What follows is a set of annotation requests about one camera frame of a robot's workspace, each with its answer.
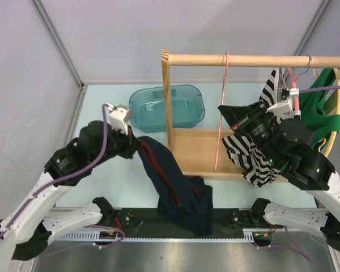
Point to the wooden clothes rack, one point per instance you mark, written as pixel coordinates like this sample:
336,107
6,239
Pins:
198,151

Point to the thick pink hanger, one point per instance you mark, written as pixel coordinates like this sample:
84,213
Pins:
294,80

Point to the yellow hanger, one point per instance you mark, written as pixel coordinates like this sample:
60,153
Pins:
326,79

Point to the green tank top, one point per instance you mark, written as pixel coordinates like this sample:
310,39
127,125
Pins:
315,117

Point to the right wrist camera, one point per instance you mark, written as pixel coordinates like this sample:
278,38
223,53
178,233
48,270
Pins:
289,106

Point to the navy tank top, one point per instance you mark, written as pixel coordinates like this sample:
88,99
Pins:
186,201

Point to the teal plastic basin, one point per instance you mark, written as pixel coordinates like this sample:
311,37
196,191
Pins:
148,107

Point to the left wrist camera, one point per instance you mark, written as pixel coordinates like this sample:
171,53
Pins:
118,117

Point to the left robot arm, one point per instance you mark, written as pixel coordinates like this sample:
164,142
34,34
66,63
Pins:
26,232

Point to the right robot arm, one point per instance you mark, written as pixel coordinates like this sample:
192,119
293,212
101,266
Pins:
286,145

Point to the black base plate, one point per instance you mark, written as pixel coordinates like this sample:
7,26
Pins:
147,225

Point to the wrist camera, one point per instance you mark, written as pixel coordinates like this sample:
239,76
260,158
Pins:
289,106
118,117

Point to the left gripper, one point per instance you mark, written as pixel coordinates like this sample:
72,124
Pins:
131,143

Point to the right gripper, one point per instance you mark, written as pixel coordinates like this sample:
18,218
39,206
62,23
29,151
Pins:
239,117

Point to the white cable duct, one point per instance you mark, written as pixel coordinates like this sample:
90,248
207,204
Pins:
100,236

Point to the striped black white top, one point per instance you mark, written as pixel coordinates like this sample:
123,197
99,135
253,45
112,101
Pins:
242,151

